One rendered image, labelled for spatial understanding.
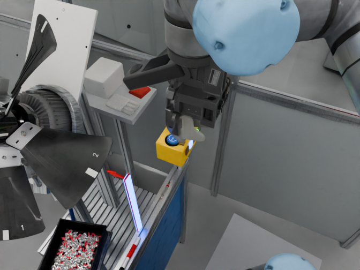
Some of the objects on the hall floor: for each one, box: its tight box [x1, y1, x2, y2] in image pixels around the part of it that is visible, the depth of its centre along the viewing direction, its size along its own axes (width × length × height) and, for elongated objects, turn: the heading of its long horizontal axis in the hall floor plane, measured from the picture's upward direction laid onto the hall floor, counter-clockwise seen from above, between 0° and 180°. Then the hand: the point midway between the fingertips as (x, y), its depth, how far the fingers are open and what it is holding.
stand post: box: [79, 86, 120, 209], centre depth 158 cm, size 4×9×115 cm, turn 65°
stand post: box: [68, 198, 95, 224], centre depth 154 cm, size 4×9×91 cm, turn 65°
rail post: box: [178, 169, 189, 244], centre depth 159 cm, size 4×4×78 cm
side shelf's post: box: [113, 118, 137, 186], centre depth 183 cm, size 4×4×83 cm
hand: (180, 135), depth 56 cm, fingers closed
